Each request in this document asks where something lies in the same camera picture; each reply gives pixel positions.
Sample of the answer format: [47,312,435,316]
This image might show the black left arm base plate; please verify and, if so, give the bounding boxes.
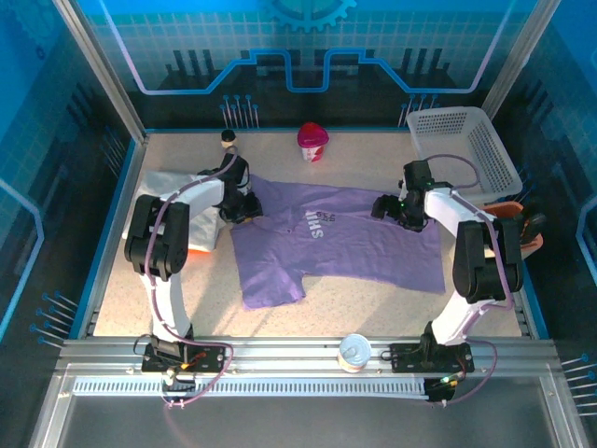
[141,343,229,374]

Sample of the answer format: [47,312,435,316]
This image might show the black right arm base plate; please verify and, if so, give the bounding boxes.
[388,343,476,374]

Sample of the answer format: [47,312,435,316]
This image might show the purple t-shirt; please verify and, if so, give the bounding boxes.
[229,174,447,312]

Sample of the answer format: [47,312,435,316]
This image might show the aluminium mounting rail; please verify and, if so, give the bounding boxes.
[54,334,563,380]

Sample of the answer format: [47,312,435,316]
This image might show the white cup with pink lid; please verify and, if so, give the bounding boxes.
[297,121,330,163]

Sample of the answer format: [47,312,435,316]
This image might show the aluminium frame post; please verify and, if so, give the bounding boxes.
[479,0,563,125]
[50,0,151,144]

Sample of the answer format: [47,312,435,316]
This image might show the white perforated plastic basket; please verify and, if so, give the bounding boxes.
[405,105,524,207]

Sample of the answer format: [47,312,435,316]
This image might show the beige and orange knife block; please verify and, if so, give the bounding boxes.
[481,201,545,262]

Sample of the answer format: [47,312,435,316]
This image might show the folded white t-shirt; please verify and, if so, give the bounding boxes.
[121,170,226,254]

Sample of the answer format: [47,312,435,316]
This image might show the grey metal panel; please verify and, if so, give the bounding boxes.
[28,372,590,448]

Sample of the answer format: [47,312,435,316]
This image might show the black knife handle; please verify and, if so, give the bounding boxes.
[522,213,548,243]

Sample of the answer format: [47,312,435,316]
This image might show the small black electronics box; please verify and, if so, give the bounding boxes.
[160,369,197,396]
[424,372,457,405]

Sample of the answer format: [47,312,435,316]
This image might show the tin can with pull tab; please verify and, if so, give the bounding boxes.
[337,332,373,374]

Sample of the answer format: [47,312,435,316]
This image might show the white slotted cable duct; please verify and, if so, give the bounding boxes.
[72,376,431,399]

